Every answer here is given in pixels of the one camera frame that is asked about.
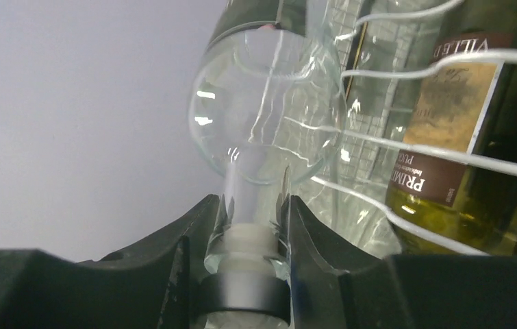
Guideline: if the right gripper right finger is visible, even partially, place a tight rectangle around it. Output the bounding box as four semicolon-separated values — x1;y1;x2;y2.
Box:
289;196;517;328

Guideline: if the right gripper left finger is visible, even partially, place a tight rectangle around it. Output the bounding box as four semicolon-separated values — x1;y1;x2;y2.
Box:
0;195;219;328

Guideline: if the dark wine bottle front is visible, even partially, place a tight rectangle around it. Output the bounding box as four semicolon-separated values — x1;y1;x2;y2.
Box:
385;0;517;258

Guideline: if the clear bottle silver cap front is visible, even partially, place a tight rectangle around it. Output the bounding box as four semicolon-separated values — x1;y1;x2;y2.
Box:
188;1;345;328

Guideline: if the clear glass bottle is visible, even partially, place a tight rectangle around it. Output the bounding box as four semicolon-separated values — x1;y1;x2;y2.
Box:
297;1;442;258

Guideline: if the white wire wine rack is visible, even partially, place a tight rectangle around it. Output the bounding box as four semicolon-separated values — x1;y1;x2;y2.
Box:
285;0;517;256

